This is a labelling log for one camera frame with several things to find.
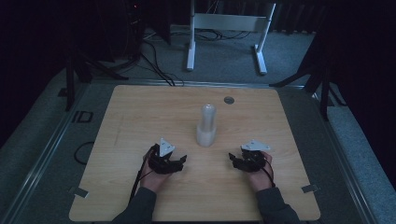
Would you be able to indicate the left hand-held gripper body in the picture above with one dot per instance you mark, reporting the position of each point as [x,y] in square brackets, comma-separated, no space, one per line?
[162,161]

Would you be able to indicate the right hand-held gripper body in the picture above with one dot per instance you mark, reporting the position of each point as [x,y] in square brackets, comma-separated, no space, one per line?
[253,160]

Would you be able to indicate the stack of clear plastic cups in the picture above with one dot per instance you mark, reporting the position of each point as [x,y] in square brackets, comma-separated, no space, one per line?
[206,126]

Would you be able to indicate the person's left hand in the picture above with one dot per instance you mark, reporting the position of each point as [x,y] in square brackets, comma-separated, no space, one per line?
[152,180]

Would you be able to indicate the person's right hand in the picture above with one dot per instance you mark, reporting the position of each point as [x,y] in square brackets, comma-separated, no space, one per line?
[261,180]

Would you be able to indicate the round grey table grommet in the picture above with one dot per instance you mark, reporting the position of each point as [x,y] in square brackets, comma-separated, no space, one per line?
[229,100]

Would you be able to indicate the grey tape piece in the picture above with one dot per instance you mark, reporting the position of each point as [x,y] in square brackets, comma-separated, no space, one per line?
[310,188]
[81,192]

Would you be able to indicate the black metal stand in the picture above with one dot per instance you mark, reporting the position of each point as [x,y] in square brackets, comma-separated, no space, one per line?
[70,81]
[325,93]

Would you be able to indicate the dark computer tower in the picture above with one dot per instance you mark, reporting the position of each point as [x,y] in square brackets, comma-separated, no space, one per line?
[134,31]

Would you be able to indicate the white metal desk frame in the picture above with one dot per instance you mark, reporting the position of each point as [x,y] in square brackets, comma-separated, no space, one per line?
[230,22]

